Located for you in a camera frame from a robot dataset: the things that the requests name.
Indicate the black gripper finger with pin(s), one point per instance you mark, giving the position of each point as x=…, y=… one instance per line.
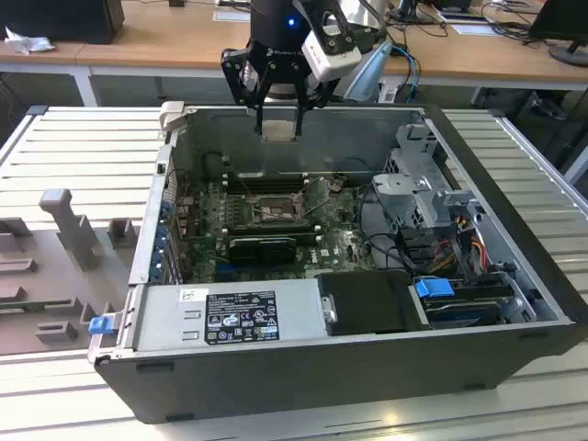
x=301, y=98
x=239, y=78

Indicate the silver CPU plate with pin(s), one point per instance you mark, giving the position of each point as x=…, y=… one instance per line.
x=278, y=131

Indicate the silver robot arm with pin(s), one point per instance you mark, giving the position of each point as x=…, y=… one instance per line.
x=369, y=20

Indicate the RAM slot with white clips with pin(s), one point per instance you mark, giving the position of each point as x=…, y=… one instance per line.
x=266, y=178
x=266, y=186
x=271, y=227

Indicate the CPU socket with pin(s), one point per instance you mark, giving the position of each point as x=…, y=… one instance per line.
x=275, y=209

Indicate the blue expansion slot retainers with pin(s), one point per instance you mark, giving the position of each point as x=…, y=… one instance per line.
x=161, y=248

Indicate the wooden desk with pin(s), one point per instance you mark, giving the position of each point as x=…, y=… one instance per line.
x=174, y=41

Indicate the metal drive cage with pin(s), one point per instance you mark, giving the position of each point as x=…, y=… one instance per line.
x=399, y=188

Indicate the green motherboard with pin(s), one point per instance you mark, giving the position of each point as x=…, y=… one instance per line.
x=321, y=248

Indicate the black desktop computer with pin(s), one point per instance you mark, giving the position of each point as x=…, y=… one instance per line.
x=59, y=20

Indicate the crumpled white paper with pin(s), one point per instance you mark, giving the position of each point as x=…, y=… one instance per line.
x=30, y=42

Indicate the black plastic shroud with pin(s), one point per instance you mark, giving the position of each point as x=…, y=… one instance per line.
x=367, y=303

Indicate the hard disk in blue carrier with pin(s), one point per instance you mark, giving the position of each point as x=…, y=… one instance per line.
x=432, y=289

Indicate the grey power supply with label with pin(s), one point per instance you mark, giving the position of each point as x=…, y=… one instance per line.
x=156, y=303

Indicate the black monitor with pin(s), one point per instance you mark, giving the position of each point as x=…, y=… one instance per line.
x=560, y=18

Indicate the grey parts rack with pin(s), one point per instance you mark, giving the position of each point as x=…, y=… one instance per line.
x=59, y=294

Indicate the blue release latch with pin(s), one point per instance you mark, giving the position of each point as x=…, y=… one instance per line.
x=100, y=325

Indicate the black PC case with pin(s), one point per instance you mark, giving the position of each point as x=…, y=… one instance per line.
x=275, y=381

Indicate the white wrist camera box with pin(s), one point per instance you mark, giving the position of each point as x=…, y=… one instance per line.
x=331, y=62

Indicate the metal disk bay frame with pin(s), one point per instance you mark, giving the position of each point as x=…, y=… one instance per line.
x=519, y=303

